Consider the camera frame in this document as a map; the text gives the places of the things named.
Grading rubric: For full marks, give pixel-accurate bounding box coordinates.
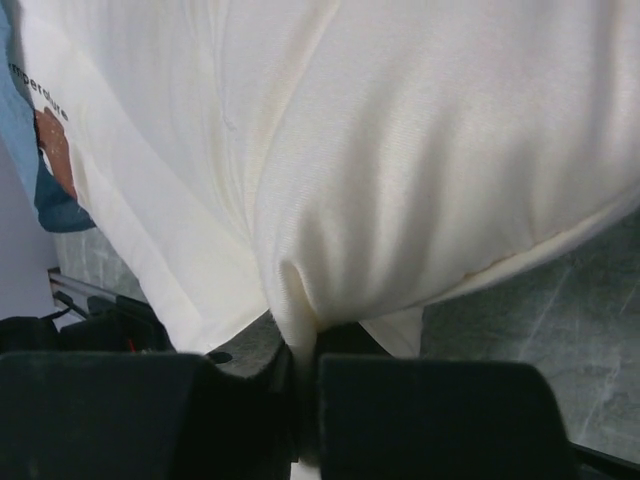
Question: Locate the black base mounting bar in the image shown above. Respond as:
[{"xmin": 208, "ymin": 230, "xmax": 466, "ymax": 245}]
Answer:
[{"xmin": 1, "ymin": 296, "xmax": 174, "ymax": 354}]

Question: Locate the cream pillow with bear print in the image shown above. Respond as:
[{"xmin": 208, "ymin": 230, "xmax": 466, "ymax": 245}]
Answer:
[{"xmin": 1, "ymin": 1, "xmax": 639, "ymax": 357}]

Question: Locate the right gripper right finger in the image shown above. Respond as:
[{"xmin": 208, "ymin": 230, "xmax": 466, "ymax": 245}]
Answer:
[{"xmin": 315, "ymin": 325, "xmax": 579, "ymax": 479}]

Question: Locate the blue fabric pillowcase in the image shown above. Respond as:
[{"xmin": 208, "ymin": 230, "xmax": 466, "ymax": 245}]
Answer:
[{"xmin": 0, "ymin": 0, "xmax": 96, "ymax": 234}]

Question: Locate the aluminium frame rail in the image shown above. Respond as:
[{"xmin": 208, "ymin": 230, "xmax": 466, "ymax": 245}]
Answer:
[{"xmin": 48, "ymin": 268, "xmax": 117, "ymax": 320}]

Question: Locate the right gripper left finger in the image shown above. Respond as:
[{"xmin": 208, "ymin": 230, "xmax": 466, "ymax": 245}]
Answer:
[{"xmin": 0, "ymin": 344, "xmax": 296, "ymax": 480}]

